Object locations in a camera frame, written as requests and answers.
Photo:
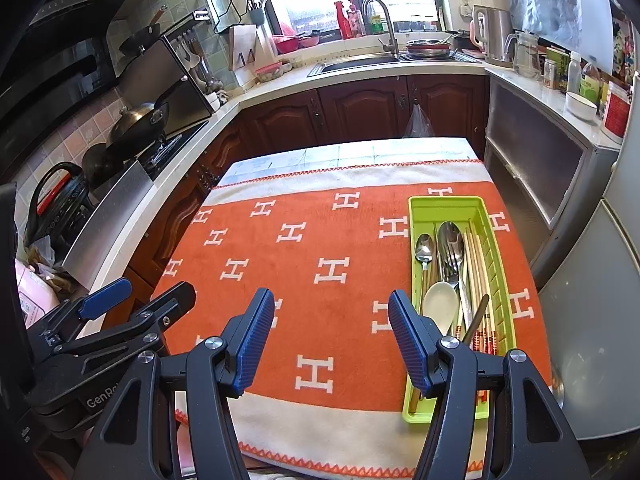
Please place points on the red bottle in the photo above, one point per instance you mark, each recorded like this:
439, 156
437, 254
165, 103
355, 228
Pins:
345, 22

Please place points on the bronze metal chopstick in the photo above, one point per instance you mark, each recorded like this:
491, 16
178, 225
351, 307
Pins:
477, 320

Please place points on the red canister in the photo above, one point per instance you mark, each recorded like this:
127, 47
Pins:
615, 115

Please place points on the white plastic bottle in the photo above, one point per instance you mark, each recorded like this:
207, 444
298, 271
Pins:
575, 75

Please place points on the wall socket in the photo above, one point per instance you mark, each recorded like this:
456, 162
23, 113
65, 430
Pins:
465, 11

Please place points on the grey refrigerator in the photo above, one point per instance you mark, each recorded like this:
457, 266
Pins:
595, 310

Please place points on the hanging plastic bag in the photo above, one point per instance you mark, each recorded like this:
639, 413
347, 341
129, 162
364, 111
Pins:
419, 125

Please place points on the steel faucet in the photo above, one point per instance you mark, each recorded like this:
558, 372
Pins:
387, 30

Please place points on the steel splash panel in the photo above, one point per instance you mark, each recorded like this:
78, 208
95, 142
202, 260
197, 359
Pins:
110, 220

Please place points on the wooden cutting board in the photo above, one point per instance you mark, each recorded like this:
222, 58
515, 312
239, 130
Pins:
247, 47

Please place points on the pink package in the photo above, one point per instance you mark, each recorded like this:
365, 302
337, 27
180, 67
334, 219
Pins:
35, 300

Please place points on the frosted door cabinet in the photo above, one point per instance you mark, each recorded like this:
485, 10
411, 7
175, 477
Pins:
535, 160

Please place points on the steel sink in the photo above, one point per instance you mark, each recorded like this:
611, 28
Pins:
360, 66

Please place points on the green plastic tray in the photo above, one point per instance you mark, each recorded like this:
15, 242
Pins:
440, 209

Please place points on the stacked dishes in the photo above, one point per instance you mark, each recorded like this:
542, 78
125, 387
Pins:
430, 49

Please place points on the pink bowl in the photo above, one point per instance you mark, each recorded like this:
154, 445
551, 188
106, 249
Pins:
287, 44

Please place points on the white bowl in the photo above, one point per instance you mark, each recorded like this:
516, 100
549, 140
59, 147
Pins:
581, 107

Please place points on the utensil holder cup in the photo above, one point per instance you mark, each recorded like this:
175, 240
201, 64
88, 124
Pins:
257, 16

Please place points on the dark wooden base cabinets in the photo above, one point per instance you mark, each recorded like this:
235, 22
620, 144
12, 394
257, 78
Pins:
360, 105

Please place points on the white ceramic spoon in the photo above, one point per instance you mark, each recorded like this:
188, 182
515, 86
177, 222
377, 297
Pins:
440, 302

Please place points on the steel fork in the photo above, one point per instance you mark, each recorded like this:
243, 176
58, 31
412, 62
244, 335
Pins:
452, 267

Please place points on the glass jug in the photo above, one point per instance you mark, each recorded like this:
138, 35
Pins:
525, 60

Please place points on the wok with lid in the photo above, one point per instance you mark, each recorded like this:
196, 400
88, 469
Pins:
135, 125

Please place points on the plastic wall sheet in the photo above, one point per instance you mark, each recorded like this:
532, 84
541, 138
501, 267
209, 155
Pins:
550, 5

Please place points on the black range hood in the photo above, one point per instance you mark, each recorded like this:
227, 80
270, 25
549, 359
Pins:
55, 60

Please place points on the pale checked table cover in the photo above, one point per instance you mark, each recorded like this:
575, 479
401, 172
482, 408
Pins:
320, 155

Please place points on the small jar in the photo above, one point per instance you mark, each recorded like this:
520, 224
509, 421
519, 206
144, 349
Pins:
550, 75

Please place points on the small steel spoon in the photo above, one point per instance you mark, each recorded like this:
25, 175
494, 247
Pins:
424, 252

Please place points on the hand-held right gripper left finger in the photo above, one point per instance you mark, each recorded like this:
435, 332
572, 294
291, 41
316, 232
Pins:
255, 340

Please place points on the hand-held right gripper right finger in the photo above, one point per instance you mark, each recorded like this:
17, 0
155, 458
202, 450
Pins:
410, 345

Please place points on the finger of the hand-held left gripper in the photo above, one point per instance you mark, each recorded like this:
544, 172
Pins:
170, 300
107, 297

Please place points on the large steel spoon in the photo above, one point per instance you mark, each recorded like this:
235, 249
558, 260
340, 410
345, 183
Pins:
450, 237

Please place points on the pink bottle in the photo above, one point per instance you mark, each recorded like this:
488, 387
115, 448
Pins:
357, 24

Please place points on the gas stove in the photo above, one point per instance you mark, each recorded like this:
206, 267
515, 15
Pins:
170, 147

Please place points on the black frying pan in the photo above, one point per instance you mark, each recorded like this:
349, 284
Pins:
140, 37

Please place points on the electric kettle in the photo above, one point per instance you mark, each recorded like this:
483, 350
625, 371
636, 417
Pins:
492, 37

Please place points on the orange patterned blanket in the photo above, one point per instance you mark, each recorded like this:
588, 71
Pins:
320, 320

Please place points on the green label bottle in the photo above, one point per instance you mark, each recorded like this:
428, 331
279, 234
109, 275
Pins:
590, 87

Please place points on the food container pink lid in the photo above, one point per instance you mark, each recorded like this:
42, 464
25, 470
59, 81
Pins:
269, 72

